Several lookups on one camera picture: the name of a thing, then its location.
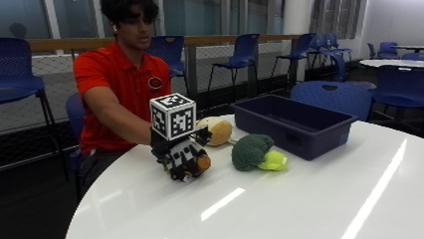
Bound wooden railing with mesh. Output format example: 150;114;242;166
25;34;302;133

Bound white cube of black markers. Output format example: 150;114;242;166
149;93;199;142

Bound green broccoli plush toy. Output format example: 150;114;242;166
230;133;290;173

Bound dark blue plastic bin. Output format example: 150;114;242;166
229;94;359;162

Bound white column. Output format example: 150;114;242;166
282;0;315;36

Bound black white orange plush toy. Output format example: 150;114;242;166
168;137;213;181

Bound grey window blinds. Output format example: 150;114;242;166
308;0;364;40

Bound white round table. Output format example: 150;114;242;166
358;58;424;70
389;44;424;54

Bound tan potato plush toy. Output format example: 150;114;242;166
195;116;234;147

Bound blue chair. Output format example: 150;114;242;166
269;32;318;83
370;64;424;128
0;36;68;182
145;35;191;98
206;33;262;103
366;41;400;61
307;32;355;83
288;81;374;122

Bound the person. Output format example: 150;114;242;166
72;0;175;200

